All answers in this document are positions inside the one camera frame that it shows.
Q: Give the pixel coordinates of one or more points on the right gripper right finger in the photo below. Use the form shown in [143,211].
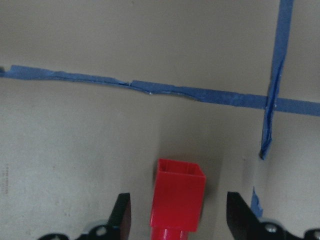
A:
[241,221]

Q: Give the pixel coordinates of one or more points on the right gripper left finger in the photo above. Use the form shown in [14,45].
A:
[119,222]

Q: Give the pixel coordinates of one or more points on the red toy block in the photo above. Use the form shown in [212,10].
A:
[177,200]

